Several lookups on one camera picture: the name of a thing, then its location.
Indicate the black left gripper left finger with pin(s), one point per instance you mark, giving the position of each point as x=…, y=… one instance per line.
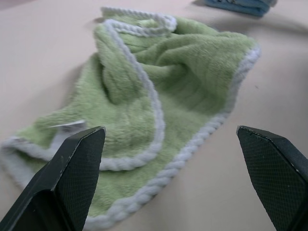
x=60, y=183

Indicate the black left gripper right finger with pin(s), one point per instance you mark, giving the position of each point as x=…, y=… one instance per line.
x=276, y=178

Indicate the green towel with white trim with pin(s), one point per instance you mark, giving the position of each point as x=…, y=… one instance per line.
x=154, y=96

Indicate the blue cloth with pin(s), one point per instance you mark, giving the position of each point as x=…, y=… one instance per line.
x=238, y=5

